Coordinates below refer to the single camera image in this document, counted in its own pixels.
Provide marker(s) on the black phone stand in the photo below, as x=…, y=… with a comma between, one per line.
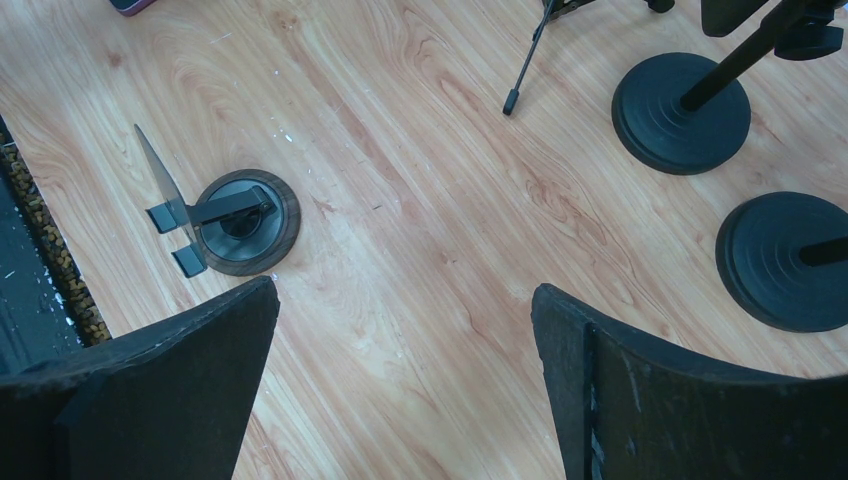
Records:
x=782, y=257
x=685, y=114

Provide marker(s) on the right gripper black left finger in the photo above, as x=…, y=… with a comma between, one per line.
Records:
x=171, y=400

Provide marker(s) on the grey round stand base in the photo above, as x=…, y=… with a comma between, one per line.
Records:
x=242, y=224

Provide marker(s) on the black smartphone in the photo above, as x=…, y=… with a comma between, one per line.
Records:
x=130, y=8

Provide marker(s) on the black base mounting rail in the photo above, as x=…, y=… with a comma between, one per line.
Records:
x=47, y=310

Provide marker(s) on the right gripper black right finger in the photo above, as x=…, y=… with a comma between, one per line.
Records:
x=630, y=405

